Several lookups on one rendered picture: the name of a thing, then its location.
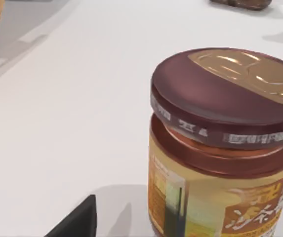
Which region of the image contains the brown bread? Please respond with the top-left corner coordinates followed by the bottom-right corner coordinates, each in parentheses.
top-left (209, 0), bottom-right (272, 11)

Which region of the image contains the jar with maroon lid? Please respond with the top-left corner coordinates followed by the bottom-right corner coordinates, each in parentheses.
top-left (148, 48), bottom-right (283, 237)

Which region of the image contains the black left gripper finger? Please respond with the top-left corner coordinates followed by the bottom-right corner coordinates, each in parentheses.
top-left (44, 194), bottom-right (98, 237)

